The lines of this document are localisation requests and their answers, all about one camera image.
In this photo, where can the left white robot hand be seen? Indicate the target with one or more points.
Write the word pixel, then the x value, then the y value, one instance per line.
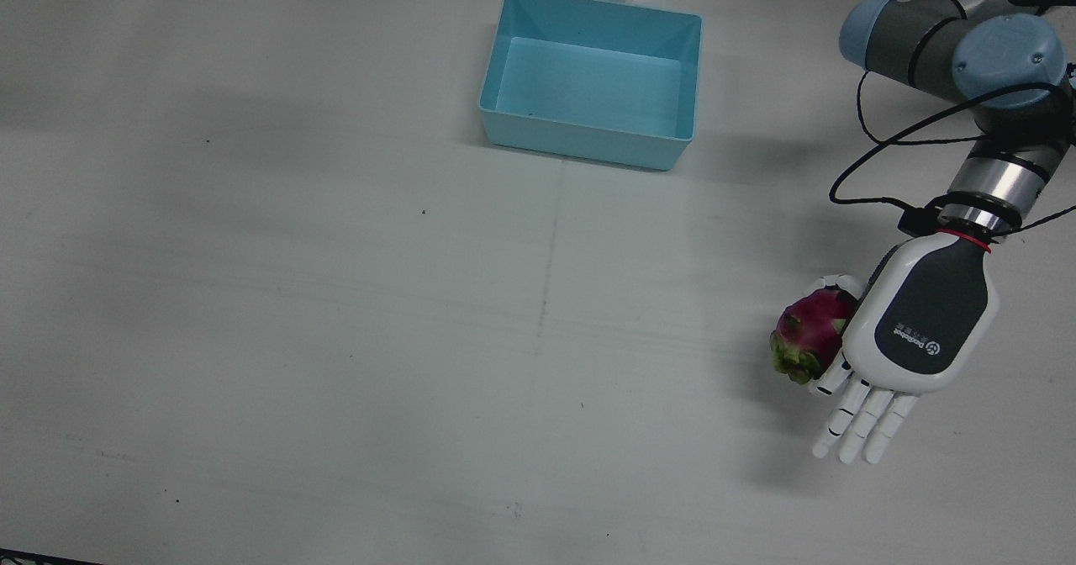
pixel 929 313

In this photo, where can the pink dragon fruit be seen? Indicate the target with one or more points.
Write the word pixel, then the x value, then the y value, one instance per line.
pixel 809 331

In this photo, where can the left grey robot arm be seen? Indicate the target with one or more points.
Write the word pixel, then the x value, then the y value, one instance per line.
pixel 975 52

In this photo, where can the light blue plastic bin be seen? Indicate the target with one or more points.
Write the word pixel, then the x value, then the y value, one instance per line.
pixel 593 86

